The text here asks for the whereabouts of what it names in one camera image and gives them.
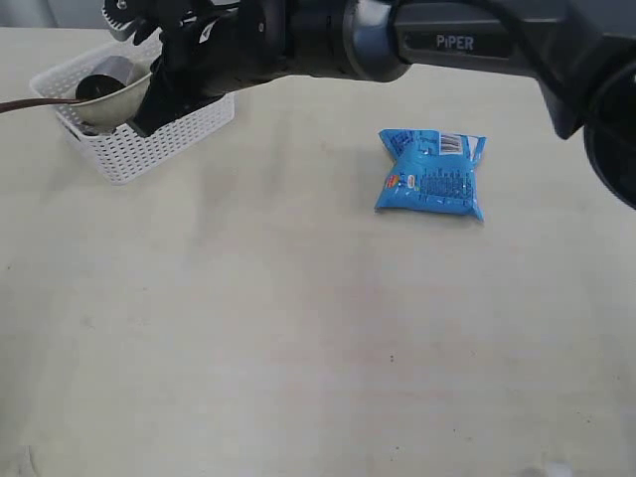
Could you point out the white perforated plastic basket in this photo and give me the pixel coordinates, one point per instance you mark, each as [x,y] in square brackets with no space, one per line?
[124,155]

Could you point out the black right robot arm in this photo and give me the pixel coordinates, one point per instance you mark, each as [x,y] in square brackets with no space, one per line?
[581,53]

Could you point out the blue snack bag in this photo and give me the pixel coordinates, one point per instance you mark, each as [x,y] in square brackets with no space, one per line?
[433,172]

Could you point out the grey metal cup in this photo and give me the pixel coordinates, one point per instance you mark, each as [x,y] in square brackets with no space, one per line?
[116,68]

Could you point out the beige metal bowl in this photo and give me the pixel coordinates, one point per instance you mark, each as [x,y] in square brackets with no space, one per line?
[116,108]

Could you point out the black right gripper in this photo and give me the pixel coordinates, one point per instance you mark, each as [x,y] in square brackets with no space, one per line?
[209,50]

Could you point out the silver metal spoon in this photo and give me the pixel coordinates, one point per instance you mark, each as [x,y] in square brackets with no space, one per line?
[92,130]

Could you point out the black ladle with brown handle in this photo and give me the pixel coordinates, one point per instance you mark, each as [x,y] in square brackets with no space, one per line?
[90,88]

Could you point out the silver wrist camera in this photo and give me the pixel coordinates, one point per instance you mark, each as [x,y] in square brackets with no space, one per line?
[124,20]

